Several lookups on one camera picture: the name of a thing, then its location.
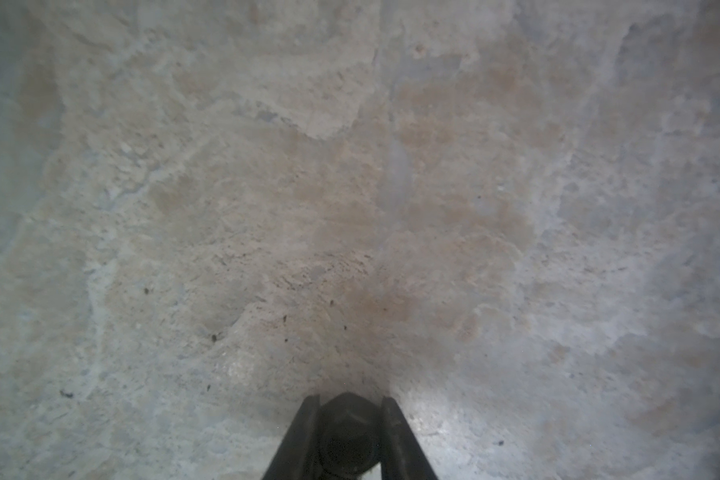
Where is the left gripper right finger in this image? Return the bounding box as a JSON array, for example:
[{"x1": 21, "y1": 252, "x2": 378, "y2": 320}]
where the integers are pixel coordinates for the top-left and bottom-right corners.
[{"x1": 380, "y1": 397, "x2": 438, "y2": 480}]

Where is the black hex nut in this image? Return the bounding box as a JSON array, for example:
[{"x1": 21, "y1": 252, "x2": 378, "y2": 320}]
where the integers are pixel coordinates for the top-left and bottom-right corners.
[{"x1": 317, "y1": 392, "x2": 381, "y2": 479}]

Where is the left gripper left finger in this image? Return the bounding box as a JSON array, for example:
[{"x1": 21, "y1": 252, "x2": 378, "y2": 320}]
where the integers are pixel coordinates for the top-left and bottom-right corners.
[{"x1": 262, "y1": 395, "x2": 321, "y2": 480}]

